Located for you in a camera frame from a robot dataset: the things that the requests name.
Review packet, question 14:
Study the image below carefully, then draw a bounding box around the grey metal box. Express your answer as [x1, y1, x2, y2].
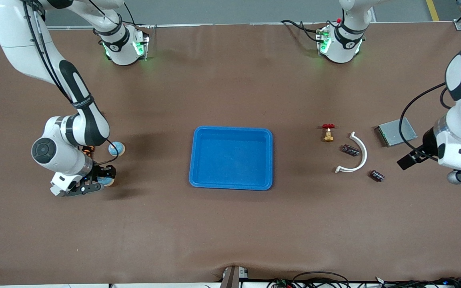
[375, 117, 418, 148]

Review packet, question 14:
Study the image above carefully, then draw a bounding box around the blue plastic tray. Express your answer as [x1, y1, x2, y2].
[188, 126, 274, 191]

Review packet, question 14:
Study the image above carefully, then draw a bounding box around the brown table cover mat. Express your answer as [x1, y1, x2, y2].
[0, 22, 461, 285]

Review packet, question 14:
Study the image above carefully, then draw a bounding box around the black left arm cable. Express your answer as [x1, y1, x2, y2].
[399, 82, 453, 158]

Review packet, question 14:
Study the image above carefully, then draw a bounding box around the white curved plastic bracket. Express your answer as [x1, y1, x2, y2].
[335, 132, 368, 174]

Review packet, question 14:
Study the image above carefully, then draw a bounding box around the black cable bundle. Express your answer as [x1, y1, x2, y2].
[375, 276, 461, 288]

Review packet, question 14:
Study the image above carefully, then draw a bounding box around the black looped cable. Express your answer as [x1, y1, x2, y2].
[293, 271, 351, 288]

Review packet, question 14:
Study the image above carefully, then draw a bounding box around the metal table edge bracket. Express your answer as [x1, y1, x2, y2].
[219, 266, 249, 288]

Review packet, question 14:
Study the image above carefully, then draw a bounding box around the black arm base cable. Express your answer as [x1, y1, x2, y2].
[281, 19, 327, 44]

